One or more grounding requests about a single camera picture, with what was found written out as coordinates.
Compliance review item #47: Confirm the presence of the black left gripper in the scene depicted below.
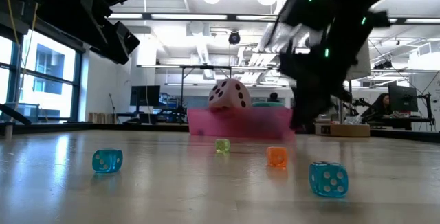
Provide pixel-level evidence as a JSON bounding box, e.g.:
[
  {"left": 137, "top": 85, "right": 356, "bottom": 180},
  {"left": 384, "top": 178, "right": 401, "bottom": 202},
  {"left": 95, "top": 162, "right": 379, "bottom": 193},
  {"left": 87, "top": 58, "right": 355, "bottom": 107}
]
[{"left": 37, "top": 0, "right": 140, "bottom": 65}]

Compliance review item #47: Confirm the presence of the cardboard box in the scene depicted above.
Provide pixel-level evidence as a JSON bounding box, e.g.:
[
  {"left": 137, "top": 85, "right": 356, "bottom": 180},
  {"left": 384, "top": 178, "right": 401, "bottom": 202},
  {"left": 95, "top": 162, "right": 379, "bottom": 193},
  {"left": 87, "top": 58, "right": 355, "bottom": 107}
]
[{"left": 315, "top": 123, "right": 371, "bottom": 138}]

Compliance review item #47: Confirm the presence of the black gantry stand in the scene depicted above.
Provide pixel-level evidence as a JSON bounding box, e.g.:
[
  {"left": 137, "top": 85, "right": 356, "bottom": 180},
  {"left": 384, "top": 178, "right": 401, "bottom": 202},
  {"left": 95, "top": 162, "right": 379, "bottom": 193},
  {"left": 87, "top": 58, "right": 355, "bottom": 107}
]
[{"left": 178, "top": 65, "right": 234, "bottom": 108}]

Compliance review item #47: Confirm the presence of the large teal plush die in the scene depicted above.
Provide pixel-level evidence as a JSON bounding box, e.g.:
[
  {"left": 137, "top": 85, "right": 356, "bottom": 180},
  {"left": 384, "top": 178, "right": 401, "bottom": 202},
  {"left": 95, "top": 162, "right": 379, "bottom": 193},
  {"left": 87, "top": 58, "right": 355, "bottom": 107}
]
[{"left": 252, "top": 101, "right": 285, "bottom": 108}]

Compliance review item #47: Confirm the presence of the small blue translucent die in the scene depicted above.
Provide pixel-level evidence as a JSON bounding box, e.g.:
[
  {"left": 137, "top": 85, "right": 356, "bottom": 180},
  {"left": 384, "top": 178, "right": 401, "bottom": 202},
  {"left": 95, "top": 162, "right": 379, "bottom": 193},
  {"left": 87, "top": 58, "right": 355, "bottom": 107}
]
[
  {"left": 308, "top": 161, "right": 349, "bottom": 199},
  {"left": 91, "top": 148, "right": 124, "bottom": 175}
]

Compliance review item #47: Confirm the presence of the yellow hanging cable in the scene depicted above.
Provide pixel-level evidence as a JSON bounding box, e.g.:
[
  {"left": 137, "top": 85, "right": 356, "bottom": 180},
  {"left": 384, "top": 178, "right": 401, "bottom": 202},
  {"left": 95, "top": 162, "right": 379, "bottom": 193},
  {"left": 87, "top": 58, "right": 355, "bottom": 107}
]
[{"left": 3, "top": 0, "right": 39, "bottom": 93}]

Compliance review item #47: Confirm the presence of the black computer monitor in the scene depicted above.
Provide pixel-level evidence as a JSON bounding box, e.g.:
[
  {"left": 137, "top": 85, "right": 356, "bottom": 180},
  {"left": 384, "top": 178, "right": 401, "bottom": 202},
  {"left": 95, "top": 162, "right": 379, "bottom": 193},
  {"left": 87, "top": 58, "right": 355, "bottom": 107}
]
[
  {"left": 129, "top": 85, "right": 162, "bottom": 107},
  {"left": 388, "top": 84, "right": 419, "bottom": 113}
]

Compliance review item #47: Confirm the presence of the small orange translucent die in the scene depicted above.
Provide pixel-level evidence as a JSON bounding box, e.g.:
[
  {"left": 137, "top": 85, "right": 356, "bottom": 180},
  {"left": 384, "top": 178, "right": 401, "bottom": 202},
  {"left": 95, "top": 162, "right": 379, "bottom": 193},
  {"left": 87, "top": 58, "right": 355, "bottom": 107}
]
[{"left": 265, "top": 146, "right": 289, "bottom": 168}]

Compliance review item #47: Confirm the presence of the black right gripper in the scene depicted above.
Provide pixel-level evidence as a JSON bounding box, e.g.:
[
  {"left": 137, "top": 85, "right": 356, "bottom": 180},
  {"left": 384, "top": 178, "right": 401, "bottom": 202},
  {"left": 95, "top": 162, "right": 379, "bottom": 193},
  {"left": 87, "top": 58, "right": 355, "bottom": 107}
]
[{"left": 278, "top": 55, "right": 353, "bottom": 131}]

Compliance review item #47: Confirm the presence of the small yellow-green translucent die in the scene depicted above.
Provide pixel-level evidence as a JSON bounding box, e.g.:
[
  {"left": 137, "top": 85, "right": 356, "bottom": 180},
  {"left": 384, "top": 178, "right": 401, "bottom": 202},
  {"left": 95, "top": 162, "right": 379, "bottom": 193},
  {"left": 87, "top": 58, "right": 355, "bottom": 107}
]
[{"left": 214, "top": 138, "right": 231, "bottom": 155}]

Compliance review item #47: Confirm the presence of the pink translucent plastic bin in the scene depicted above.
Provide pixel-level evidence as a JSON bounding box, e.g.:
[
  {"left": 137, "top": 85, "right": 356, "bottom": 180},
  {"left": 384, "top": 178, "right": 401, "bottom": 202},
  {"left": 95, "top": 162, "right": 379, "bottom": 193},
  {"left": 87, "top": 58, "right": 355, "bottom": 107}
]
[{"left": 187, "top": 106, "right": 296, "bottom": 140}]

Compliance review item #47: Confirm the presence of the row of wooden blocks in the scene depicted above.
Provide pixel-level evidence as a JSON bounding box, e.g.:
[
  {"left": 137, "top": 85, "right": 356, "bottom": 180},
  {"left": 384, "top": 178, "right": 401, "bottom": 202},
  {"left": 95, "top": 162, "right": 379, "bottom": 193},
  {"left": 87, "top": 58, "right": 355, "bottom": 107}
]
[{"left": 88, "top": 112, "right": 118, "bottom": 124}]

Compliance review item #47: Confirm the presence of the small grey post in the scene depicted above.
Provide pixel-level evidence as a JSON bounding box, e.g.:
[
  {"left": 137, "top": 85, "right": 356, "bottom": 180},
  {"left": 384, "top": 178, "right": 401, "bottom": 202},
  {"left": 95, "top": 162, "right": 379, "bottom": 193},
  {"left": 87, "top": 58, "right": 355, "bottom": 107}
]
[{"left": 4, "top": 120, "right": 14, "bottom": 141}]

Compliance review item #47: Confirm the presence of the large pink plush die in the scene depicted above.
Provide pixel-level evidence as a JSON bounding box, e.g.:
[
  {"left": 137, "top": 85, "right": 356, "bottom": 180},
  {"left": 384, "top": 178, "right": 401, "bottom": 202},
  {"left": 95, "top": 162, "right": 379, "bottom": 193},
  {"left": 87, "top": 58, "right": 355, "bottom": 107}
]
[{"left": 208, "top": 78, "right": 252, "bottom": 110}]

